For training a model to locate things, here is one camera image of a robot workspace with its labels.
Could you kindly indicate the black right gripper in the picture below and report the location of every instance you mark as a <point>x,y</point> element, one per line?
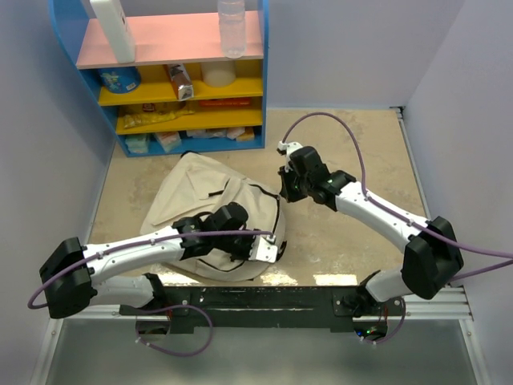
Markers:
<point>291,196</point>

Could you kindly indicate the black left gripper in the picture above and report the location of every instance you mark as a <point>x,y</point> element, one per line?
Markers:
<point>247,253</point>

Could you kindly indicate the beige student backpack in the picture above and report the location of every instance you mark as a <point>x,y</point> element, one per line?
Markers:
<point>200,184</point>

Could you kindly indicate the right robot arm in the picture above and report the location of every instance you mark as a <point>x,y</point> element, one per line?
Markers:
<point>430,259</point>

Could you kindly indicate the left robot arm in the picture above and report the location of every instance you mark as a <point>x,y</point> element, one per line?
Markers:
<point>76,276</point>

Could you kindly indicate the blue tissue pack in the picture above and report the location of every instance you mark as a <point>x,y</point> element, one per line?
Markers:
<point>138,143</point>

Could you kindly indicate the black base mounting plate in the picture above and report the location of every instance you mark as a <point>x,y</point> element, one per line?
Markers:
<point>284,307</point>

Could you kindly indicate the orange flat box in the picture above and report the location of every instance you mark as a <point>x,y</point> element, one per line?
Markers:
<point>227,102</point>

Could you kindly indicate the white round container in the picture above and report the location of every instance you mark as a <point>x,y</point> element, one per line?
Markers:
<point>219,73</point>

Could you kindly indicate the colourful wooden shelf unit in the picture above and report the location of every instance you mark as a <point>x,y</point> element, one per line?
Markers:
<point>189,39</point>

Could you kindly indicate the brown silver snack packet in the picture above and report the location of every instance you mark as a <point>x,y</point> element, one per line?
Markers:
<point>180,81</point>

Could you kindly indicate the yellow snack packet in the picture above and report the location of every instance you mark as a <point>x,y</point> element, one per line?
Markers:
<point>136,120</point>

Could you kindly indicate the clear plastic water bottle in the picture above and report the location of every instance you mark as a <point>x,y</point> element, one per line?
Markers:
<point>232,27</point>

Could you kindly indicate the blue snack cup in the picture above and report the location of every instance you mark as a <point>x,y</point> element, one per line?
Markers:
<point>120,80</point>

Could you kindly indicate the white rectangular bottle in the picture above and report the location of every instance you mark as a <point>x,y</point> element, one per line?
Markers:
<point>112,19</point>

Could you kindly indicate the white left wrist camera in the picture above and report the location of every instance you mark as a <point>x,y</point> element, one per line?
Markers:
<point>264,249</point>

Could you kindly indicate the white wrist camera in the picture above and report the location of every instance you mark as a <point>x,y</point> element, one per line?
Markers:
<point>286,149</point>
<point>264,249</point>

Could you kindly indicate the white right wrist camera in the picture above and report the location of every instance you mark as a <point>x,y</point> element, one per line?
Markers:
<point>286,149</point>

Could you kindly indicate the aluminium rail frame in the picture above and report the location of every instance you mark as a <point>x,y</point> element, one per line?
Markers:
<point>77,276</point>

